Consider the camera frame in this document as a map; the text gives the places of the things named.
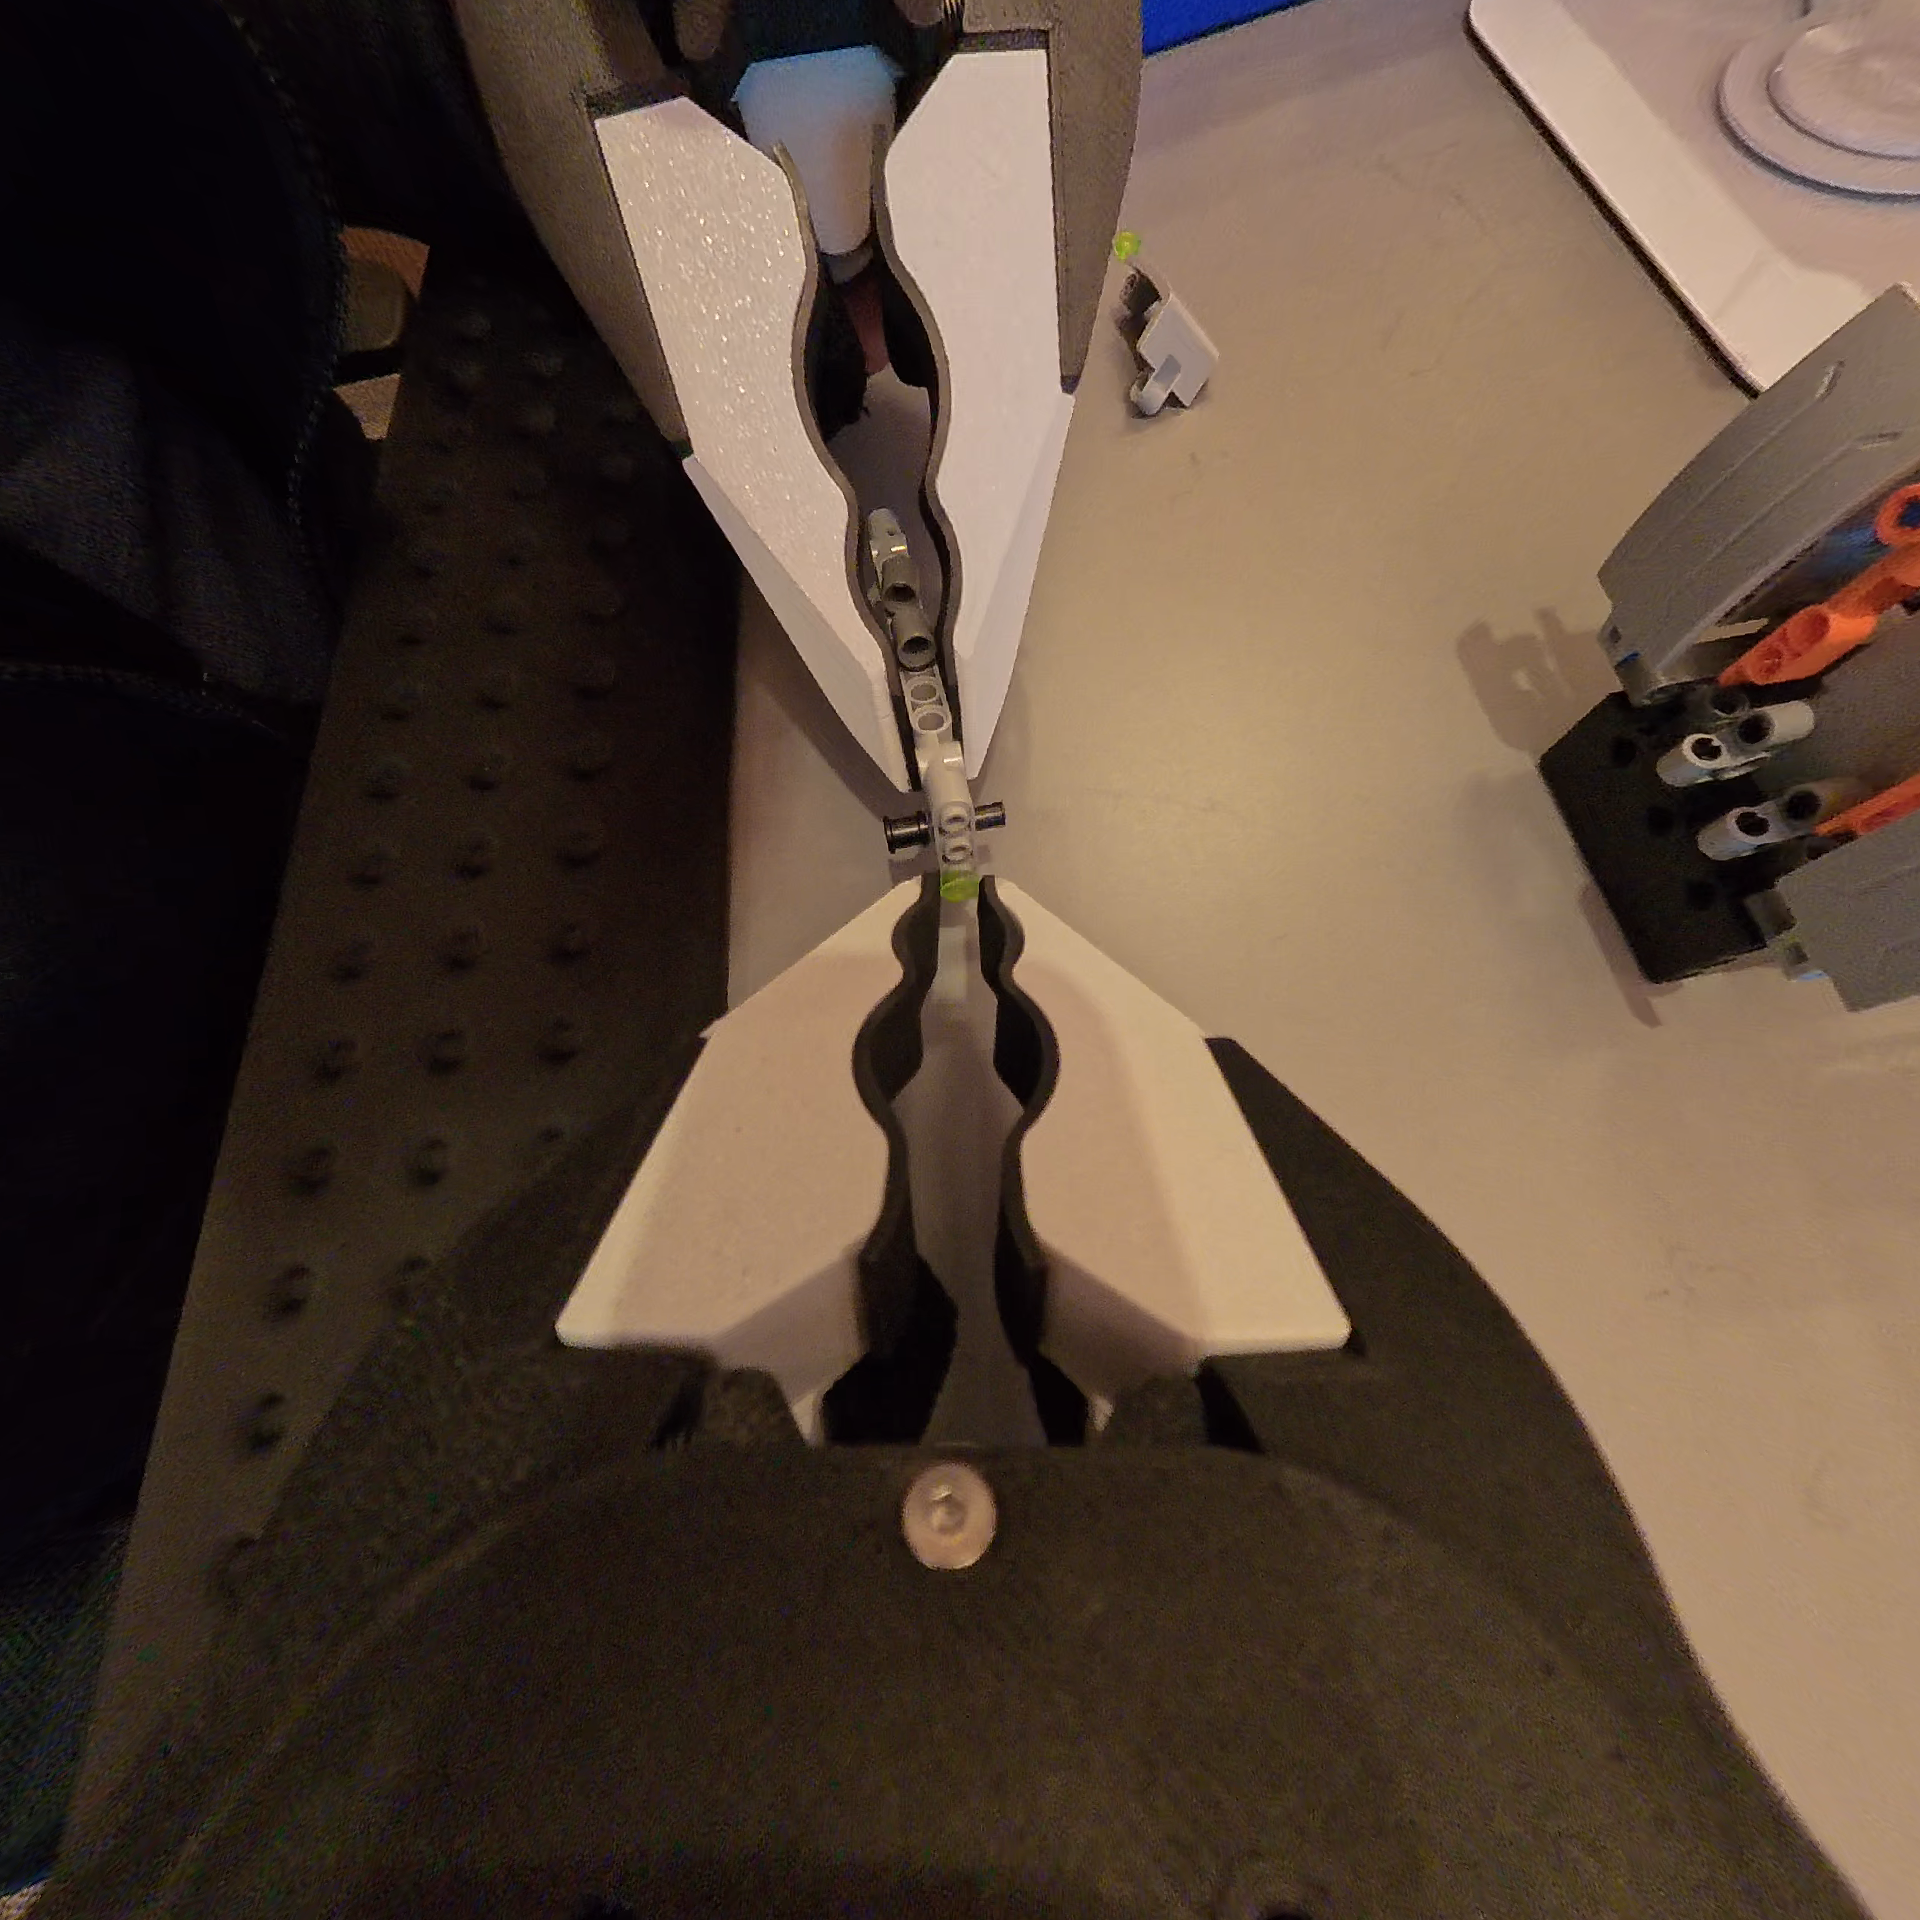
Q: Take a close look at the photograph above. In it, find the blue plastic bin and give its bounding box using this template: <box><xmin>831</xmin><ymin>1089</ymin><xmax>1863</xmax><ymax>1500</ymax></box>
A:
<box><xmin>1136</xmin><ymin>0</ymin><xmax>1326</xmax><ymax>57</ymax></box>

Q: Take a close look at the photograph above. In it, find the small grey brick connector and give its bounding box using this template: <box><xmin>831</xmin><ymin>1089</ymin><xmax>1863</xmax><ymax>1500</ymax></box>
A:
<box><xmin>920</xmin><ymin>732</ymin><xmax>980</xmax><ymax>876</ymax></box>

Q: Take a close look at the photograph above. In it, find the small grey curved brick piece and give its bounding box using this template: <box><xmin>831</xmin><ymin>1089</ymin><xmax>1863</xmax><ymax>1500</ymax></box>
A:
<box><xmin>1121</xmin><ymin>259</ymin><xmax>1223</xmax><ymax>417</ymax></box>

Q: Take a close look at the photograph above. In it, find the black studded foam pad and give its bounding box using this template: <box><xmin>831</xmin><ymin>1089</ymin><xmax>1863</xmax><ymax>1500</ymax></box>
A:
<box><xmin>63</xmin><ymin>281</ymin><xmax>741</xmax><ymax>1920</ymax></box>

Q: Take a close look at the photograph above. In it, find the light grey holed brick beam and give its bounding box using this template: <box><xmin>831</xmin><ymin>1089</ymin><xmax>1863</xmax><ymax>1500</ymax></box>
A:
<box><xmin>864</xmin><ymin>508</ymin><xmax>964</xmax><ymax>755</ymax></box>

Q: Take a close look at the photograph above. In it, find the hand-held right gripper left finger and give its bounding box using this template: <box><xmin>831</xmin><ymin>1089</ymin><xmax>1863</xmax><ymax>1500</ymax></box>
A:
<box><xmin>551</xmin><ymin>874</ymin><xmax>957</xmax><ymax>1445</ymax></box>

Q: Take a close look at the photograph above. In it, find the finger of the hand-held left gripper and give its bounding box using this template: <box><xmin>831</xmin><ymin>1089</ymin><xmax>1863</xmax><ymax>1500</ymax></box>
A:
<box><xmin>872</xmin><ymin>57</ymin><xmax>1081</xmax><ymax>762</ymax></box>
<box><xmin>595</xmin><ymin>109</ymin><xmax>924</xmax><ymax>794</ymax></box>

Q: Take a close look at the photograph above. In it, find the grey orange toy brick model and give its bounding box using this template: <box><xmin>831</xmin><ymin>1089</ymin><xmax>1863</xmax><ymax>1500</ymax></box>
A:
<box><xmin>1533</xmin><ymin>281</ymin><xmax>1920</xmax><ymax>1018</ymax></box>

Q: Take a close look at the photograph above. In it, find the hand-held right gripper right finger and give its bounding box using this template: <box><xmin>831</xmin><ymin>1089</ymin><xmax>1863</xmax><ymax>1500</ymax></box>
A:
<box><xmin>977</xmin><ymin>874</ymin><xmax>1352</xmax><ymax>1445</ymax></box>

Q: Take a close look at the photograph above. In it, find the white stand with base plate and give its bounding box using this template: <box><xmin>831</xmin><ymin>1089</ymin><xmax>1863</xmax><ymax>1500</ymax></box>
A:
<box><xmin>1463</xmin><ymin>0</ymin><xmax>1920</xmax><ymax>397</ymax></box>

